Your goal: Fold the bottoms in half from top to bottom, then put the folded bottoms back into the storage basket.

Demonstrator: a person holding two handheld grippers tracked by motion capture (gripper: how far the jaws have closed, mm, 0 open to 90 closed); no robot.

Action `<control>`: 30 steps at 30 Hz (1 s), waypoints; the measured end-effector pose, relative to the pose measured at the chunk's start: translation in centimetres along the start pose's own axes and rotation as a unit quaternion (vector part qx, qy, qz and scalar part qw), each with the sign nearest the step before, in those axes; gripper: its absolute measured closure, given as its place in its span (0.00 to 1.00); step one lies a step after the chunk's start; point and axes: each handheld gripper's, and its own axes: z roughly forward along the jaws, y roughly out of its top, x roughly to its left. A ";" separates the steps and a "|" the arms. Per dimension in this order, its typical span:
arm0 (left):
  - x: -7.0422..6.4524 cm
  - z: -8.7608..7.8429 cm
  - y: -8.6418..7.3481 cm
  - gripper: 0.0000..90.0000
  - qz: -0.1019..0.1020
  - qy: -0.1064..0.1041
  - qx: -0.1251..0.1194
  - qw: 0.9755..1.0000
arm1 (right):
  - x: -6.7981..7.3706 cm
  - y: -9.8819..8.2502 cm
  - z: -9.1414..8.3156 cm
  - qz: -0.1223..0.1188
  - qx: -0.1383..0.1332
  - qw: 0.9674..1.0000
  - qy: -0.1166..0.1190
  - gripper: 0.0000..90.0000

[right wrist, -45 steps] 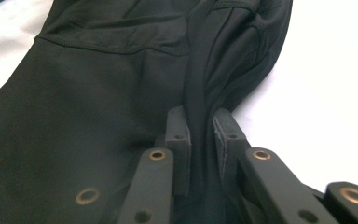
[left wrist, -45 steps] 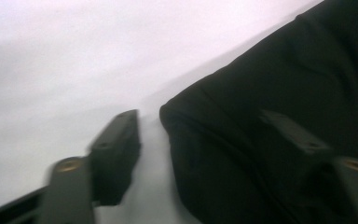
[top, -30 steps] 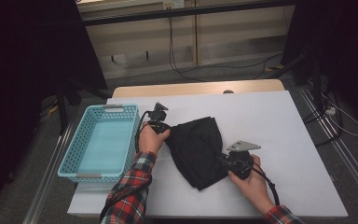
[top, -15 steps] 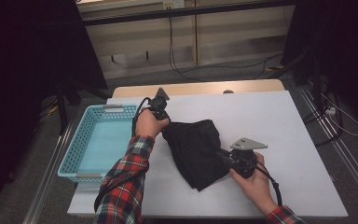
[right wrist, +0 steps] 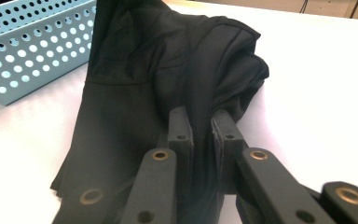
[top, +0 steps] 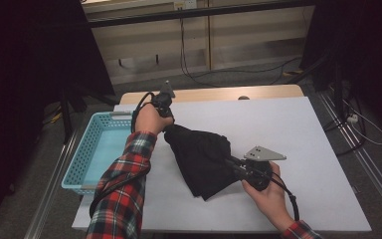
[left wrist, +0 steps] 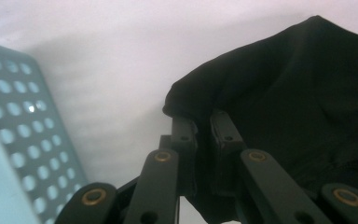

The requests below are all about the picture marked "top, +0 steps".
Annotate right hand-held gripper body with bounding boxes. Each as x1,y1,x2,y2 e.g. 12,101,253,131
242,145,287,192

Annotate left hand-held gripper black cable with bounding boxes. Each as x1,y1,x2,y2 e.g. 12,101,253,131
89,92,157,218

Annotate white floor cable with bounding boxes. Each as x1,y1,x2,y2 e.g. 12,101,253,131
342,99,382,146

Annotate black wall socket cable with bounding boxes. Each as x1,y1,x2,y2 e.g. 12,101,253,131
178,8,220,88

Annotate person's left hand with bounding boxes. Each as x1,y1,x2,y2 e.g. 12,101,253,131
134,103,175,136

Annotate black curtain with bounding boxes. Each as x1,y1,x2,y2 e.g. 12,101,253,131
299,0,382,133
0,0,115,217

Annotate light blue plastic basket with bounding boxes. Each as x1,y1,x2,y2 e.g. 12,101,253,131
61,111,137,196

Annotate hand-held gripper black cable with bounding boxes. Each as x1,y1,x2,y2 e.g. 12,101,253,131
268,172,301,222
89,92,157,218

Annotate person's right hand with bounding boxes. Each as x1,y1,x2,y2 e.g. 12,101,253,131
242,161,294,232

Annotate black pants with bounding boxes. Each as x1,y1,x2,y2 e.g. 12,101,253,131
163,123,243,202

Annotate wooden table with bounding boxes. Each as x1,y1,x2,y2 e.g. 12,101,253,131
118,84,305,106

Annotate long black floor cable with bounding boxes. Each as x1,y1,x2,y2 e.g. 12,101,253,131
192,56,302,88

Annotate beige cabinet with dark top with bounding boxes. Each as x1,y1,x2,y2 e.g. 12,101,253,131
83,0,316,86

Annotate white wall socket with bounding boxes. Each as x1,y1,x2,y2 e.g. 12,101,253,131
173,0,198,10

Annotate black metal stand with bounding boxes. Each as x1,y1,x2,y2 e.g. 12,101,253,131
59,83,120,143
286,53,346,118

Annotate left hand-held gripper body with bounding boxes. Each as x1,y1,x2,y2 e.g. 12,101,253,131
150,80,177,119

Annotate aluminium floor rail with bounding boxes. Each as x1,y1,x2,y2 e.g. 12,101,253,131
316,89,382,217
23,132,78,239

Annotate right hand-held gripper black cable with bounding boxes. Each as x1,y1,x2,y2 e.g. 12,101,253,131
268,172,301,222

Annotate looped black floor cable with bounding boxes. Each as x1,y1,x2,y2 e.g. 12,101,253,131
322,96,367,157

